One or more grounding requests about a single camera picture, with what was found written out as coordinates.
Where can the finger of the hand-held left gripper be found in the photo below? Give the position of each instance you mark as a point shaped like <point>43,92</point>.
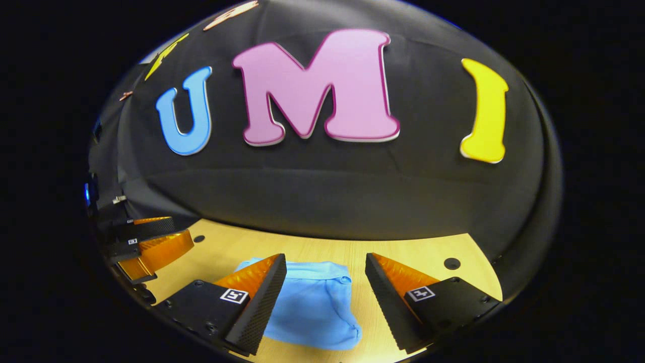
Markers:
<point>151,230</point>
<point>161,252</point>

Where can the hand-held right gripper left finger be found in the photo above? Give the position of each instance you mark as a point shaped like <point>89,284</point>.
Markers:
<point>259,307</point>

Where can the white cloth clip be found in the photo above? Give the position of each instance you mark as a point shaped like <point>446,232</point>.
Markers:
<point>119,199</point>

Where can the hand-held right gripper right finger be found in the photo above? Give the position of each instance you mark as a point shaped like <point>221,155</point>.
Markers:
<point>390,307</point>

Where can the light blue T-shirt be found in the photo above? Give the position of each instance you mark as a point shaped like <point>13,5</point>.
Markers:
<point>312,307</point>

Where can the black backdrop cloth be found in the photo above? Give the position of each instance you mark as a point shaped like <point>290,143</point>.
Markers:
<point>327,191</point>

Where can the copper cloth clip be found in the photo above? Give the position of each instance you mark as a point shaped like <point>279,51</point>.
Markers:
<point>126,95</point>

